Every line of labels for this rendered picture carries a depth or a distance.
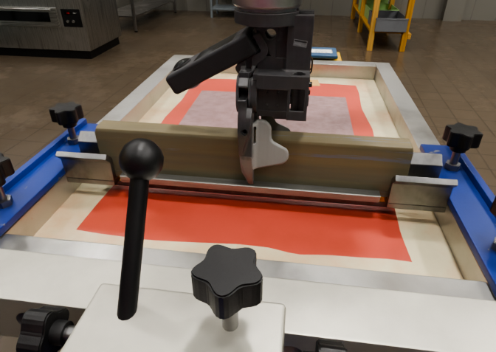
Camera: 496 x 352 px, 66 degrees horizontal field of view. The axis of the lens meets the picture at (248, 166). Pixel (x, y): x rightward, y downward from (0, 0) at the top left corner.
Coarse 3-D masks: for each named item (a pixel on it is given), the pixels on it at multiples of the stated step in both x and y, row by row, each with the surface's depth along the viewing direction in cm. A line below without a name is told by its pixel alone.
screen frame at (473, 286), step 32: (320, 64) 99; (352, 64) 98; (384, 64) 98; (128, 96) 79; (160, 96) 88; (384, 96) 86; (416, 128) 66; (64, 192) 53; (32, 224) 47; (448, 224) 46; (96, 256) 40; (160, 256) 40; (192, 256) 40; (384, 288) 36; (416, 288) 36; (448, 288) 36; (480, 288) 36
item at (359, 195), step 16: (160, 176) 52; (176, 176) 52; (192, 176) 52; (256, 192) 50; (272, 192) 50; (288, 192) 49; (304, 192) 49; (320, 192) 49; (336, 192) 49; (352, 192) 49; (368, 192) 49
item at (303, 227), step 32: (320, 96) 88; (352, 96) 88; (320, 128) 74; (352, 128) 74; (256, 224) 49; (288, 224) 49; (320, 224) 49; (352, 224) 49; (384, 224) 49; (352, 256) 44; (384, 256) 44
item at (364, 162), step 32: (96, 128) 50; (128, 128) 50; (160, 128) 50; (192, 128) 50; (224, 128) 50; (192, 160) 50; (224, 160) 50; (288, 160) 48; (320, 160) 48; (352, 160) 47; (384, 160) 46; (384, 192) 49
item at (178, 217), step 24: (192, 96) 88; (216, 96) 88; (168, 120) 77; (192, 120) 77; (216, 120) 77; (120, 192) 55; (168, 192) 55; (192, 192) 55; (96, 216) 51; (120, 216) 51; (168, 216) 51; (192, 216) 51; (216, 216) 51; (240, 216) 51; (168, 240) 47; (192, 240) 47; (216, 240) 47
